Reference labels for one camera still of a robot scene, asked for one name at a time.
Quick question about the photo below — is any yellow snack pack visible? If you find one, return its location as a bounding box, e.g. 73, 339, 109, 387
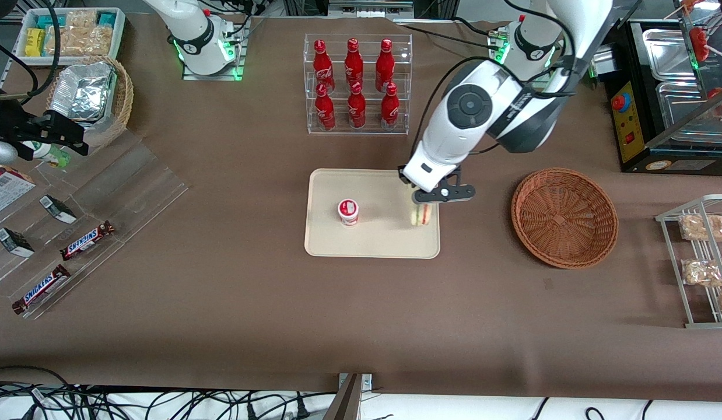
25, 28, 46, 58

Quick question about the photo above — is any small black carton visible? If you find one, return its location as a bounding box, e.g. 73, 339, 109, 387
39, 195, 78, 225
0, 227, 35, 258

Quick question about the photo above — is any aluminium foil container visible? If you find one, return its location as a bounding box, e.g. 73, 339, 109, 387
49, 62, 118, 122

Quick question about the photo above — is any steel warmer pan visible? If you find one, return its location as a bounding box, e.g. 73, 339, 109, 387
642, 28, 697, 82
656, 82, 722, 144

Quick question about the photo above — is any red skewered sausage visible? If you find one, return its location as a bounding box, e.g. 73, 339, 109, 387
689, 26, 710, 62

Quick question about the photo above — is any dark camera stand post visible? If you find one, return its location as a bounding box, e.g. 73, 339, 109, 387
323, 373, 363, 420

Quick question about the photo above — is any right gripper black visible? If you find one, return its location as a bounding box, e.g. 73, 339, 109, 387
0, 82, 89, 158

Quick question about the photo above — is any black hanging cable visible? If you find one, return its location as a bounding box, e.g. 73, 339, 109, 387
20, 0, 62, 106

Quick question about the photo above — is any grey wire display rack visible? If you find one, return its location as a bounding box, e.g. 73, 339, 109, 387
656, 195, 722, 329

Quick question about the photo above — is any red cola bottle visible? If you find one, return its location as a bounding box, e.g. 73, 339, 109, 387
314, 83, 337, 131
347, 81, 367, 129
375, 38, 395, 93
344, 38, 364, 88
380, 82, 400, 131
313, 39, 335, 93

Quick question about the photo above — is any white plastic bin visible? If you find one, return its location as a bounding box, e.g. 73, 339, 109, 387
14, 7, 127, 64

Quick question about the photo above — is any empty brown wicker basket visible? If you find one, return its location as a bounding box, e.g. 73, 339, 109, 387
511, 167, 619, 270

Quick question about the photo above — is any wicker basket holding foil container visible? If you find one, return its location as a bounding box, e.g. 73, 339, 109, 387
46, 55, 134, 148

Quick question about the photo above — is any clear acrylic bottle rack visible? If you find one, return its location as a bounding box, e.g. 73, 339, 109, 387
303, 33, 413, 136

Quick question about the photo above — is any clear acrylic stepped display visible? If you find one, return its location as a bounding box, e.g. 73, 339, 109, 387
0, 131, 190, 320

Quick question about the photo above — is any green white plastic bottle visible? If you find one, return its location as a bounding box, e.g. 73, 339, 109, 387
22, 141, 71, 169

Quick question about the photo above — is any Snickers chocolate bar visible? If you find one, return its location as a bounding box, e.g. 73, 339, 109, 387
59, 220, 115, 261
12, 264, 72, 315

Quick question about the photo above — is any black table cable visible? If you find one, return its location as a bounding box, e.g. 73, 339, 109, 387
396, 22, 502, 50

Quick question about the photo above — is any cream plastic serving tray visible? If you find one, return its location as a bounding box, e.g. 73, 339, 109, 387
304, 169, 441, 259

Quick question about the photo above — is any white red snack box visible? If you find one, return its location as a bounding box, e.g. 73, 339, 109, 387
0, 165, 36, 221

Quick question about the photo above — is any black food warmer machine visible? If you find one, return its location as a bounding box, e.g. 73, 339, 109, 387
605, 17, 722, 174

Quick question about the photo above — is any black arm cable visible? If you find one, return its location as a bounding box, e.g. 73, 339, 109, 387
415, 55, 577, 155

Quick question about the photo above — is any black cable tangle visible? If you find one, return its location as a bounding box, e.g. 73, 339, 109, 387
0, 382, 338, 420

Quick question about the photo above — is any triangle sandwich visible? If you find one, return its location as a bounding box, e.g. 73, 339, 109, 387
410, 201, 435, 228

